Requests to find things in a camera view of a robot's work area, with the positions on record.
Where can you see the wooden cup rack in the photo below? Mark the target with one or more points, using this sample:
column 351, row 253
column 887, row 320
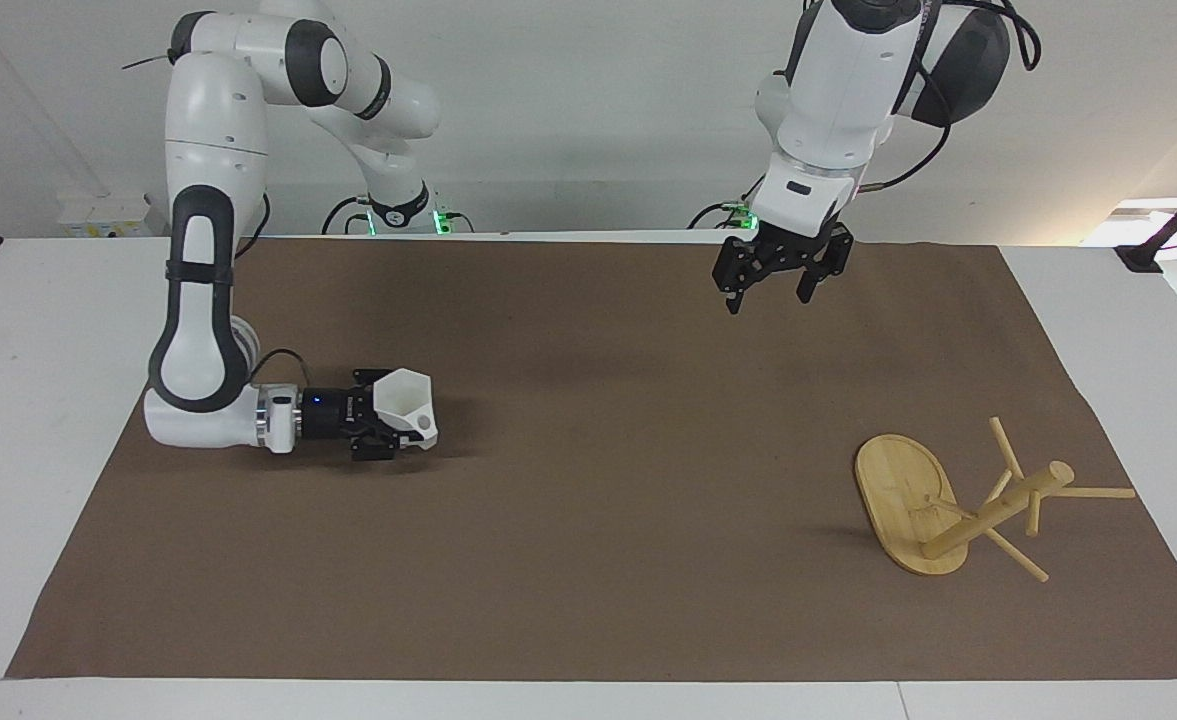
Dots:
column 908, row 510

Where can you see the white cup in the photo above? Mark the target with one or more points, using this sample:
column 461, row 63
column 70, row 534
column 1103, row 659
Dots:
column 406, row 400

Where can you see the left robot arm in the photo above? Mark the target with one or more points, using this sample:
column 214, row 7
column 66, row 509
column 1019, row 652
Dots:
column 848, row 90

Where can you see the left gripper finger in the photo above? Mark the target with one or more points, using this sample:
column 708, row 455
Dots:
column 822, row 268
column 734, row 270

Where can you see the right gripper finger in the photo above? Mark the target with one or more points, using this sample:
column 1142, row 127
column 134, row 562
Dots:
column 373, row 447
column 366, row 377

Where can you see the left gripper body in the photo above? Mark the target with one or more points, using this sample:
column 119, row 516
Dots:
column 790, row 246

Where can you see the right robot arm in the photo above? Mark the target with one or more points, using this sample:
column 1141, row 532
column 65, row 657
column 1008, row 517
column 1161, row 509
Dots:
column 213, row 140

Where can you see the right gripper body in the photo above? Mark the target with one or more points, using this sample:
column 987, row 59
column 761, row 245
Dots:
column 326, row 413

